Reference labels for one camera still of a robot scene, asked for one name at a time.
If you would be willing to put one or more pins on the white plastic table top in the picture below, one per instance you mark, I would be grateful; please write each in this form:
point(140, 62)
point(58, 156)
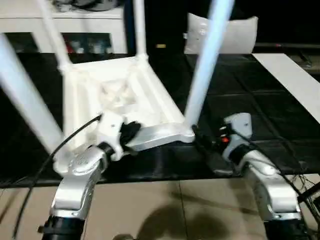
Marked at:
point(155, 100)

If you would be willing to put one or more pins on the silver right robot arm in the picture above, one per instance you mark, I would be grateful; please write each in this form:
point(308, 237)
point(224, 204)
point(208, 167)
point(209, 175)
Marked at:
point(275, 190)

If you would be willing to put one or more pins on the white flat board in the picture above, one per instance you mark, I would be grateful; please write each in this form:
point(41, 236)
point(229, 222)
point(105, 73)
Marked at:
point(287, 72)

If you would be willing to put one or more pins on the black tangled bundle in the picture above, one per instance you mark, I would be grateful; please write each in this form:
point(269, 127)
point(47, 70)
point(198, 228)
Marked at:
point(62, 5)

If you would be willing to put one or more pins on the white sideboard with glass doors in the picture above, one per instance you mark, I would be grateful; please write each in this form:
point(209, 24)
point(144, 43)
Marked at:
point(25, 22)

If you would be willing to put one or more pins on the light grey cushion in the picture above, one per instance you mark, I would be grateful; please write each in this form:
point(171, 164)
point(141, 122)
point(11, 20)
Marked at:
point(240, 35)

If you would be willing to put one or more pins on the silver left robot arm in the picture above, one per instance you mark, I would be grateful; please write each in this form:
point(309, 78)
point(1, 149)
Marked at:
point(75, 180)

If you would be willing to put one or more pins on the black cabinet with yellow label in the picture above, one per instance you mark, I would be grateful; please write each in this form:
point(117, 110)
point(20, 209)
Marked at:
point(165, 25)

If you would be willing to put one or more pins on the black metal rod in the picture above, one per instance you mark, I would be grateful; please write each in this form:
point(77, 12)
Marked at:
point(310, 191)

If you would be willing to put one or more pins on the white plastic table leg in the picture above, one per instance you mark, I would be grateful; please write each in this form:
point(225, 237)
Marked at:
point(140, 30)
point(205, 70)
point(53, 37)
point(25, 95)

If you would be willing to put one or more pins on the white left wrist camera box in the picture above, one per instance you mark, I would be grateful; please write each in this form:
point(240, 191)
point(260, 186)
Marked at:
point(110, 127)

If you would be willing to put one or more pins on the brown rounded robot part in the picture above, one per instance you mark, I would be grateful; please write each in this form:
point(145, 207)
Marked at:
point(125, 237)

